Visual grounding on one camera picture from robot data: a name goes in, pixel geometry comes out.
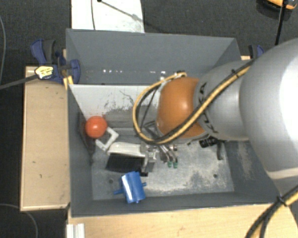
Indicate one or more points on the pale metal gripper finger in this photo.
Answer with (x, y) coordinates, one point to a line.
(145, 165)
(151, 165)

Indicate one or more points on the blue cylinder with pegs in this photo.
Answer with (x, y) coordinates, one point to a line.
(134, 187)

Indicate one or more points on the white brush with black bristles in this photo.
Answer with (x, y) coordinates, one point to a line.
(125, 149)

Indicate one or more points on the orange ball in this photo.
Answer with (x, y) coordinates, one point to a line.
(96, 127)

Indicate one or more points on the grey metal bin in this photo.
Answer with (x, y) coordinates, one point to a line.
(139, 56)

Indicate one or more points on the pale wood board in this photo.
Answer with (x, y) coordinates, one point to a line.
(44, 137)

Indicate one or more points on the black cylinder on white bracket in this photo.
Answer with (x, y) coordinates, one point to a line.
(208, 142)

